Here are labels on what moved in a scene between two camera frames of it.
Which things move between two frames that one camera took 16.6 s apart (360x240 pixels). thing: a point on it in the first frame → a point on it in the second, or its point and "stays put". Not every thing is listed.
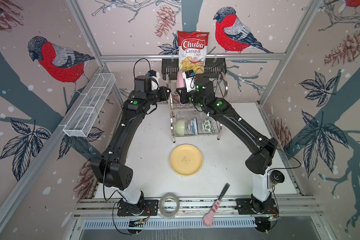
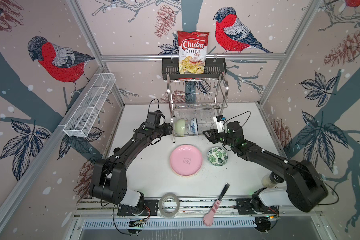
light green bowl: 179,127 stays put
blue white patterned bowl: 193,126 stays put
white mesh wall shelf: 78,124 stays put
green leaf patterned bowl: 207,125 → 217,156
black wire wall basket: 212,67 stays put
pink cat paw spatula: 208,219 stays put
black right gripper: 183,92 → 213,134
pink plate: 180,79 → 185,160
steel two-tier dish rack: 191,120 stays put
